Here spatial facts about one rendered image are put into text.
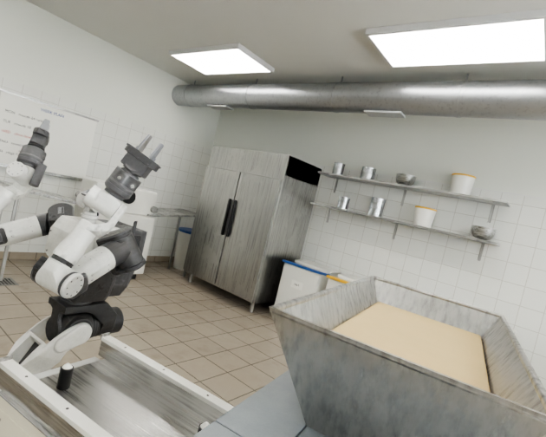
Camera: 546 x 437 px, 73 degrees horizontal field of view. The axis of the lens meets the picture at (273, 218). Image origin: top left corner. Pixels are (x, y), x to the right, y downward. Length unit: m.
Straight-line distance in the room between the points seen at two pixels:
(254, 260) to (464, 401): 4.30
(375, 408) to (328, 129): 5.10
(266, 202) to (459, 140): 2.35
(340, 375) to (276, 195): 4.13
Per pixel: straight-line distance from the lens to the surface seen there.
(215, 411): 1.09
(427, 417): 0.45
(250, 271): 4.70
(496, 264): 4.52
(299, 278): 4.56
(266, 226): 4.56
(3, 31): 5.40
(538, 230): 4.52
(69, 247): 1.22
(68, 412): 1.00
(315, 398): 0.49
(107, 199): 1.25
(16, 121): 5.35
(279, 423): 0.52
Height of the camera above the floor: 1.44
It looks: 3 degrees down
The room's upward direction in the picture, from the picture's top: 13 degrees clockwise
